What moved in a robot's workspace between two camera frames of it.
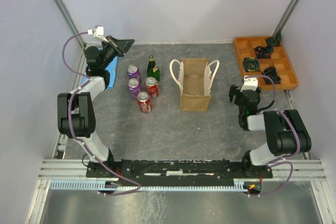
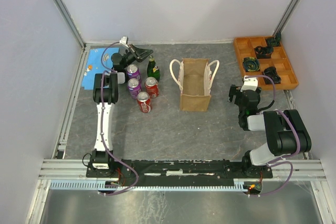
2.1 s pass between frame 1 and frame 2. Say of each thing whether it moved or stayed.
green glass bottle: stayed
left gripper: moved
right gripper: stayed
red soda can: stayed
